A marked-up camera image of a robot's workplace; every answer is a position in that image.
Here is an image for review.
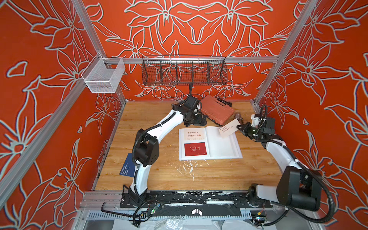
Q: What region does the cream card small text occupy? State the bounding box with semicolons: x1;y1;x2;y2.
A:
218;118;240;138

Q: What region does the white card red text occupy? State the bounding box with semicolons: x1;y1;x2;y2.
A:
180;128;206;141

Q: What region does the white photo album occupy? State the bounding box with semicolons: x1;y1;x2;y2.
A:
179;126;242;161

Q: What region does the red photo card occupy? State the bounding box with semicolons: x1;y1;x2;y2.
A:
184;142;207;157

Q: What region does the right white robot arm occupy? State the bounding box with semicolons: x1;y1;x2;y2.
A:
237;122;335;224

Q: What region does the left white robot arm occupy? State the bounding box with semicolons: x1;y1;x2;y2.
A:
128;110;207;204

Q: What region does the orange plastic tool case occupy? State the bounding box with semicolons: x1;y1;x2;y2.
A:
200;95;235;126

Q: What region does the dark blue card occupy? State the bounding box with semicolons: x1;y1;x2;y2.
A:
119;153;136;177

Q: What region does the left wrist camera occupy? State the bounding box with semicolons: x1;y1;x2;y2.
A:
184;95;202;113

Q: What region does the black wire wall basket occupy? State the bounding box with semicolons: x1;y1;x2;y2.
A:
141;55;228;86

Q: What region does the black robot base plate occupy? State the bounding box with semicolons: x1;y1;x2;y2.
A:
119;190;274;209

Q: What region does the clear mesh wall basket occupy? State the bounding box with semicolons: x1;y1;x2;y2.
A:
81;53;126;94

